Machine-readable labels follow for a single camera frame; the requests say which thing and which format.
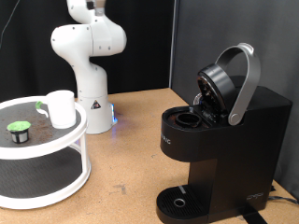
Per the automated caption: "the coffee pod with green lid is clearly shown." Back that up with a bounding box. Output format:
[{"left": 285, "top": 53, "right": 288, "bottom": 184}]
[{"left": 7, "top": 120, "right": 32, "bottom": 145}]

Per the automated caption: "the black Keurig coffee machine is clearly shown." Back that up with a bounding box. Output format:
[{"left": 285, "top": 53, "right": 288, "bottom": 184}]
[{"left": 155, "top": 42, "right": 293, "bottom": 224}]

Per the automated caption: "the braided power cable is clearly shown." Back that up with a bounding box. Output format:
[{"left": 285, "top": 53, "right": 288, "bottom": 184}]
[{"left": 267, "top": 195, "right": 299, "bottom": 206}]

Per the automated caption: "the black curtain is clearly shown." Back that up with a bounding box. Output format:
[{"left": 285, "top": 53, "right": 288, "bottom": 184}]
[{"left": 0, "top": 0, "right": 176, "bottom": 102}]

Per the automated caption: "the thin black hanging cable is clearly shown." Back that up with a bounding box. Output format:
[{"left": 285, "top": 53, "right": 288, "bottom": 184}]
[{"left": 0, "top": 0, "right": 21, "bottom": 41}]

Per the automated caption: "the white mug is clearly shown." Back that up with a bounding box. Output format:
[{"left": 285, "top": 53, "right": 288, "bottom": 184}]
[{"left": 35, "top": 90, "right": 78, "bottom": 130}]

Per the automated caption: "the white two-tier turntable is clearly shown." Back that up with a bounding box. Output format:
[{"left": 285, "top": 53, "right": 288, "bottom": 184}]
[{"left": 0, "top": 95, "right": 93, "bottom": 210}]

